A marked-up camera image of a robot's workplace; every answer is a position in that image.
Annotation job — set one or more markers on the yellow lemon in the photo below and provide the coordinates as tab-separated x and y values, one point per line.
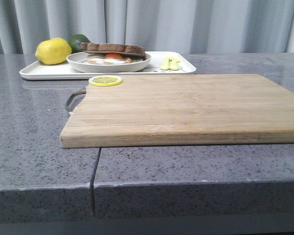
53	51

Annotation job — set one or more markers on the yellow plastic fork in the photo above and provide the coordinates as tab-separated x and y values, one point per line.
165	64

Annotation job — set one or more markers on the lemon slice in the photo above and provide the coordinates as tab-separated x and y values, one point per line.
105	80

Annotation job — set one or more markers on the green lime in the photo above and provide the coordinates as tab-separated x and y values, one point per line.
75	42

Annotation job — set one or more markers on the metal board handle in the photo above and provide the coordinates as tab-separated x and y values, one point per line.
71	98

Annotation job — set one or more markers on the yellow plastic knife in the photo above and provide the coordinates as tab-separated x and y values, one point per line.
173	64

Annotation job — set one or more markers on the grey curtain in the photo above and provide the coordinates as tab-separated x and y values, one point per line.
184	26

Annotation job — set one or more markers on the white bear tray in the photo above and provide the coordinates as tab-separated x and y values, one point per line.
64	71

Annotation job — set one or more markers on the white round plate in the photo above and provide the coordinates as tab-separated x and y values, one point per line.
77	62

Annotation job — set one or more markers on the wooden cutting board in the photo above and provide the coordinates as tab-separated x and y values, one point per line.
182	109

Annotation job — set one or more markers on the bread slice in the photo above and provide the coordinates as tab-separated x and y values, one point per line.
137	59
105	48

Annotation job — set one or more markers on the fried egg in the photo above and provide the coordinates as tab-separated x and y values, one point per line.
109	55

